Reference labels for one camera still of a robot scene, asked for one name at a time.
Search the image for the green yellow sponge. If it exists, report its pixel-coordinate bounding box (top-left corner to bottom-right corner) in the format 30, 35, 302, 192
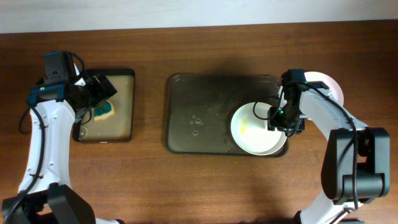
93, 100, 115, 121

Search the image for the white plate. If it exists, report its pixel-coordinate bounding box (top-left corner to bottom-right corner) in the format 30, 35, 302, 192
230, 102, 287, 156
304, 72, 344, 106

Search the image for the white plate top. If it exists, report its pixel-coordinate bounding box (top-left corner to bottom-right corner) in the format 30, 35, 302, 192
304, 72, 344, 106

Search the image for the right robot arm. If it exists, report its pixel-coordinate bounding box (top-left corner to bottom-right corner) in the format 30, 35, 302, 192
268, 69, 390, 223

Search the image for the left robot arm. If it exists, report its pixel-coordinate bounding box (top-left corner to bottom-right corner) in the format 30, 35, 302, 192
1, 51, 117, 224

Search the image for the small black water tray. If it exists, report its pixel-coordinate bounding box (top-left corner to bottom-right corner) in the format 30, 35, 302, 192
72, 68, 135, 143

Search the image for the large brown serving tray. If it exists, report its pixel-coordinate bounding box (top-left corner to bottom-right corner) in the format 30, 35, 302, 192
164, 73, 280, 156

